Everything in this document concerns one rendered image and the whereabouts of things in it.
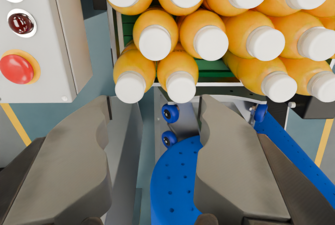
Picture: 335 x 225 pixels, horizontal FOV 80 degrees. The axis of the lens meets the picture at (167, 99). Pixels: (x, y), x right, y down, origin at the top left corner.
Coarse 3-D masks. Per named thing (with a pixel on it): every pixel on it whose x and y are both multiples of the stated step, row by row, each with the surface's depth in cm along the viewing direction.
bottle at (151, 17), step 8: (152, 8) 31; (160, 8) 31; (144, 16) 27; (152, 16) 26; (160, 16) 27; (168, 16) 28; (136, 24) 28; (144, 24) 26; (152, 24) 25; (160, 24) 26; (168, 24) 26; (176, 24) 29; (136, 32) 27; (168, 32) 26; (176, 32) 28; (136, 40) 27; (176, 40) 28
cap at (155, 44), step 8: (144, 32) 24; (152, 32) 24; (160, 32) 24; (144, 40) 24; (152, 40) 24; (160, 40) 24; (168, 40) 24; (144, 48) 24; (152, 48) 24; (160, 48) 24; (168, 48) 24; (152, 56) 25; (160, 56) 25
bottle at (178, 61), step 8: (176, 48) 34; (168, 56) 31; (176, 56) 30; (184, 56) 31; (192, 56) 34; (160, 64) 32; (168, 64) 30; (176, 64) 29; (184, 64) 29; (192, 64) 30; (160, 72) 31; (168, 72) 29; (176, 72) 28; (184, 72) 28; (192, 72) 29; (160, 80) 31; (168, 80) 29
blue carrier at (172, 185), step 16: (176, 144) 45; (192, 144) 45; (160, 160) 41; (176, 160) 41; (192, 160) 41; (160, 176) 37; (176, 176) 37; (192, 176) 37; (160, 192) 34; (176, 192) 34; (192, 192) 34; (160, 208) 32; (176, 208) 32; (192, 208) 32; (160, 224) 30; (176, 224) 29; (192, 224) 29
